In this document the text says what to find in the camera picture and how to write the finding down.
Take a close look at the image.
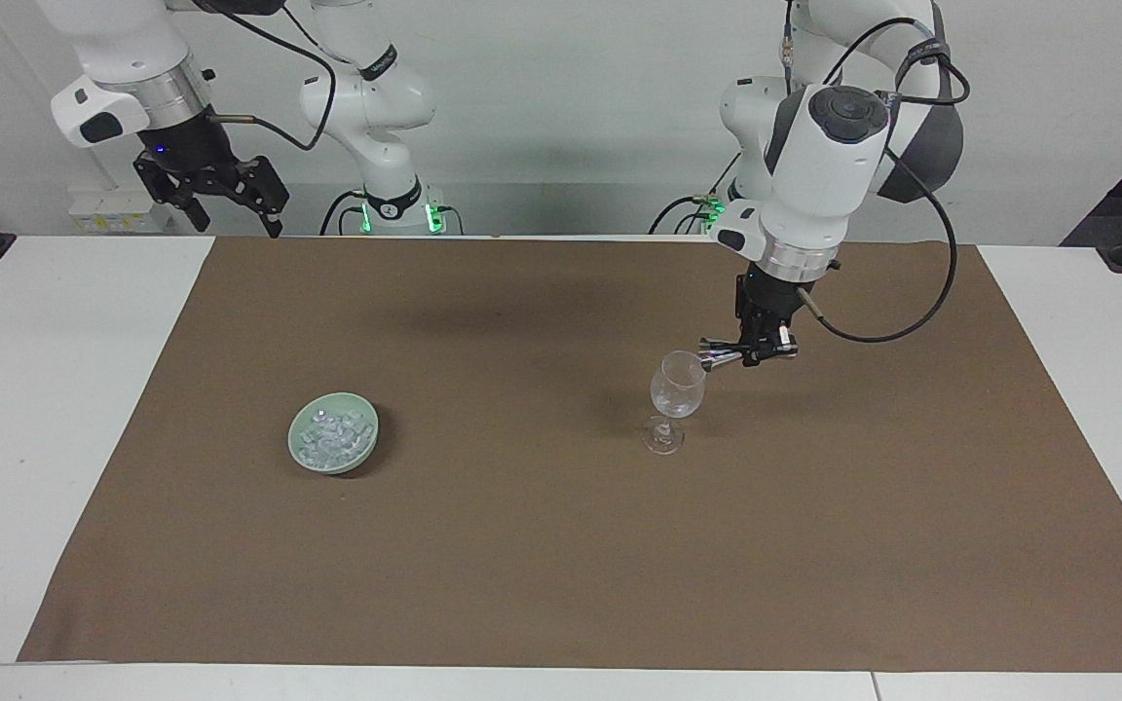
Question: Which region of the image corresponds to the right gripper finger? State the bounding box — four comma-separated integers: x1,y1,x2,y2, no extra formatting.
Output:
131,153,212,234
203,155,290,240

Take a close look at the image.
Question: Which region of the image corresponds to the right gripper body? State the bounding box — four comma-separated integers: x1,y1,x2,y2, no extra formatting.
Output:
136,105,237,184

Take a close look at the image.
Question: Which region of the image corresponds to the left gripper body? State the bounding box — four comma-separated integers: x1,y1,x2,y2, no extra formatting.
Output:
735,265,807,328

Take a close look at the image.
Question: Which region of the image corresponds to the small silver metal container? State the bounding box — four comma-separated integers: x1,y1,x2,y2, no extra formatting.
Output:
698,335,799,374

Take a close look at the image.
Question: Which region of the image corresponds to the clear wine glass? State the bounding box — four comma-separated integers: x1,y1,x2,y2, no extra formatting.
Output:
641,350,709,457

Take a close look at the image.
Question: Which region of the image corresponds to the white box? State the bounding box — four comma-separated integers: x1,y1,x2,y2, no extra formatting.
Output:
68,190,173,235

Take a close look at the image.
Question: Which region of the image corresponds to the pale green bowl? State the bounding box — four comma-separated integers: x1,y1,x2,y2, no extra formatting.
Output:
286,390,381,476

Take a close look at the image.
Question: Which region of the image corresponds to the black cable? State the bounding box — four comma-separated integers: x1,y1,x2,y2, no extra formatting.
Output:
822,17,972,107
648,195,724,236
318,189,368,238
193,0,339,153
799,146,960,345

